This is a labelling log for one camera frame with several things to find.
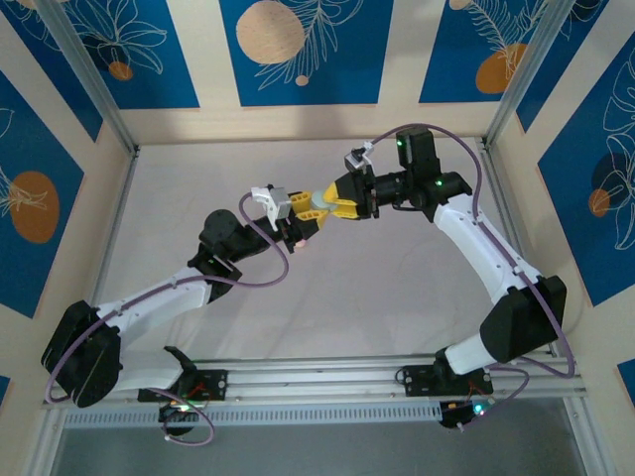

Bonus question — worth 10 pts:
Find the blue poster with fern drawing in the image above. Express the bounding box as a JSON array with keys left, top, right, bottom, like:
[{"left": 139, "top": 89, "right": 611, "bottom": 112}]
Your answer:
[{"left": 419, "top": 0, "right": 552, "bottom": 105}]

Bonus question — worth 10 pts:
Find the blue poster with beige circle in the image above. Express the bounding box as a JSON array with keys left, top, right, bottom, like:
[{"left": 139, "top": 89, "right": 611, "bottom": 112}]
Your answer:
[{"left": 219, "top": 0, "right": 395, "bottom": 107}]

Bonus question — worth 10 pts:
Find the blue poster with lily drawing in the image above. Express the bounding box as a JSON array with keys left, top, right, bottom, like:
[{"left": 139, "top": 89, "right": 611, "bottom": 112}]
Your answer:
[
  {"left": 538, "top": 44, "right": 635, "bottom": 307},
  {"left": 63, "top": 0, "right": 200, "bottom": 110}
]

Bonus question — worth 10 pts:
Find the aluminium mounting beam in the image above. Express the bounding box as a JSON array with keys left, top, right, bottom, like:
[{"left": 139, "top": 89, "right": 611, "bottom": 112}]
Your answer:
[{"left": 42, "top": 352, "right": 589, "bottom": 412}]

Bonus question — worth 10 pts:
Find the blue poster with orange circle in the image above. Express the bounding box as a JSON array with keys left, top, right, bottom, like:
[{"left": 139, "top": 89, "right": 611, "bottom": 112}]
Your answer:
[{"left": 0, "top": 68, "right": 85, "bottom": 319}]

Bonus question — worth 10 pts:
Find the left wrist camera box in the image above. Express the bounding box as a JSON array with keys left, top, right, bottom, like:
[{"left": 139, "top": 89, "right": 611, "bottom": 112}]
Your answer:
[{"left": 250, "top": 184, "right": 292, "bottom": 232}]

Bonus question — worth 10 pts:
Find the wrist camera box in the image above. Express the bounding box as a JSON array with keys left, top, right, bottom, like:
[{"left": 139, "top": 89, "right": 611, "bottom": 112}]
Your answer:
[
  {"left": 250, "top": 184, "right": 292, "bottom": 232},
  {"left": 342, "top": 142, "right": 374, "bottom": 173}
]

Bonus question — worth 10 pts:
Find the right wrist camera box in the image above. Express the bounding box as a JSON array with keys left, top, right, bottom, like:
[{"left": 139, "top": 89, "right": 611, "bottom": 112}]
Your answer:
[{"left": 342, "top": 142, "right": 374, "bottom": 173}]

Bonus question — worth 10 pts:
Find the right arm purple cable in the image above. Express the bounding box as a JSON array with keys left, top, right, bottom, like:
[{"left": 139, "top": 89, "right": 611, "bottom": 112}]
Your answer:
[{"left": 367, "top": 122, "right": 577, "bottom": 414}]

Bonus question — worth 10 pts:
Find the aluminium side rail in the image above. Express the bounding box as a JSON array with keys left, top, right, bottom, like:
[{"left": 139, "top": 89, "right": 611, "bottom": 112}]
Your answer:
[
  {"left": 93, "top": 148, "right": 141, "bottom": 303},
  {"left": 475, "top": 138, "right": 547, "bottom": 284}
]

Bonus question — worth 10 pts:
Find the aluminium frame post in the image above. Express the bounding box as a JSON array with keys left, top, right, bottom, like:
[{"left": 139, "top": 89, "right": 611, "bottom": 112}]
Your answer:
[
  {"left": 483, "top": 0, "right": 609, "bottom": 149},
  {"left": 37, "top": 0, "right": 141, "bottom": 156}
]

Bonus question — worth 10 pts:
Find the grey slotted cable duct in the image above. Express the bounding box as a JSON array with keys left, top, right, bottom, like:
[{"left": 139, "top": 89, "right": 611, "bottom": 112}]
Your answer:
[{"left": 62, "top": 404, "right": 444, "bottom": 430}]

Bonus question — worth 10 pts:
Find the blue floral wall poster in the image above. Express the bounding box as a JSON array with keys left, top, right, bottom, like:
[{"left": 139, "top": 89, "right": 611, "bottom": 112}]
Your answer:
[
  {"left": 515, "top": 0, "right": 612, "bottom": 134},
  {"left": 0, "top": 7, "right": 104, "bottom": 144}
]

